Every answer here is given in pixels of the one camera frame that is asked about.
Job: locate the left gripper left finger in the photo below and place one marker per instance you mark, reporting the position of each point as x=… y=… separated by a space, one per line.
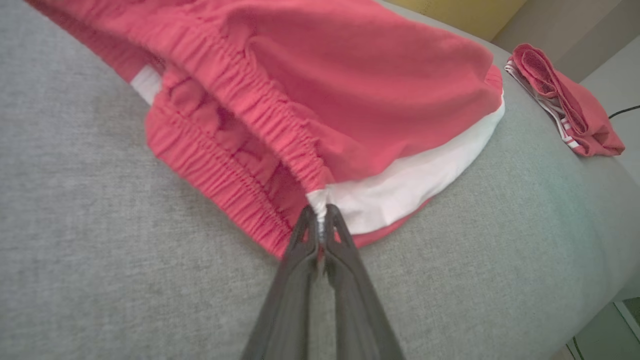
x=290 y=310

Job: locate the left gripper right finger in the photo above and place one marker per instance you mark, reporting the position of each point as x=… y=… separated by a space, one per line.
x=357 y=315

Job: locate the red shorts with white trim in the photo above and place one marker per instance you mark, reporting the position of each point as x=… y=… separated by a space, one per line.
x=585 y=115
x=350 y=100

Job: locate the grey sofa seat cushion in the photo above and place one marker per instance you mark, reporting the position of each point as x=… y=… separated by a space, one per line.
x=125 y=250

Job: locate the yellow sofa cushion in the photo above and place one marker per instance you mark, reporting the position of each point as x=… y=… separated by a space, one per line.
x=460 y=17

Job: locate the grey sofa side cushion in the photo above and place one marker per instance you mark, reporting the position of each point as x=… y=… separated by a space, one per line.
x=575 y=35

